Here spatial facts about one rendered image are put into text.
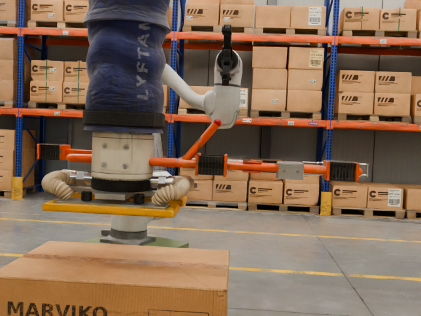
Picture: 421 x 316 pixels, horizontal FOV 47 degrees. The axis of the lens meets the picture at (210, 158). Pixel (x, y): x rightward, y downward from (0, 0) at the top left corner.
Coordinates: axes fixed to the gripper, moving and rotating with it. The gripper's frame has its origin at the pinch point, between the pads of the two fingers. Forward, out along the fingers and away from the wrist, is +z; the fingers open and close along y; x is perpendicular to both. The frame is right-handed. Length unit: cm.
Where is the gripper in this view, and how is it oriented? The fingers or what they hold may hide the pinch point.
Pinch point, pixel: (225, 51)
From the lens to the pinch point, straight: 159.5
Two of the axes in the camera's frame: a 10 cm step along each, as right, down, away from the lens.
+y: -0.4, 10.0, 0.5
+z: -0.7, 0.5, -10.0
